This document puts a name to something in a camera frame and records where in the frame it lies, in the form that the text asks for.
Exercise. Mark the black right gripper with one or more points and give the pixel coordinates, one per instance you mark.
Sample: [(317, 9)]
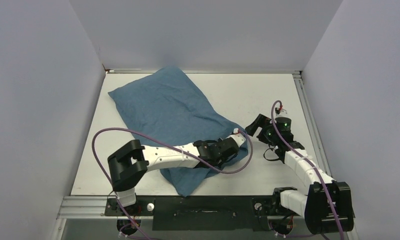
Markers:
[(263, 122)]

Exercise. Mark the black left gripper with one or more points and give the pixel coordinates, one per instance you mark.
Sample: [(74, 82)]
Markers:
[(221, 162)]

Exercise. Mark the blue pillowcase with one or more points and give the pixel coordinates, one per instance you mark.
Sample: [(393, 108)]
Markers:
[(170, 108)]

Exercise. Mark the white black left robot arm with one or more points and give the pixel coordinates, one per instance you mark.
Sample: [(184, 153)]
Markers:
[(128, 164)]

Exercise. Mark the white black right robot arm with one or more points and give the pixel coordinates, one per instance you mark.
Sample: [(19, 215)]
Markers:
[(327, 206)]

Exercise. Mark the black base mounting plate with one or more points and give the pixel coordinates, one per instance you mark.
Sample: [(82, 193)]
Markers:
[(203, 213)]

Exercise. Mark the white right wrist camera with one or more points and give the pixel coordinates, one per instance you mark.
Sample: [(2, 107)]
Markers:
[(281, 112)]

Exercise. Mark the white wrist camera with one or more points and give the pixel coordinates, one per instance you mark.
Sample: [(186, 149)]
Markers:
[(238, 137), (281, 112)]

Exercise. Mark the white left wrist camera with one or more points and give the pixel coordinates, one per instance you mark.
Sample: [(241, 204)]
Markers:
[(238, 137)]

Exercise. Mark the aluminium frame rail right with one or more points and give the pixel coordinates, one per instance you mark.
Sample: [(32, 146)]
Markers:
[(317, 143)]

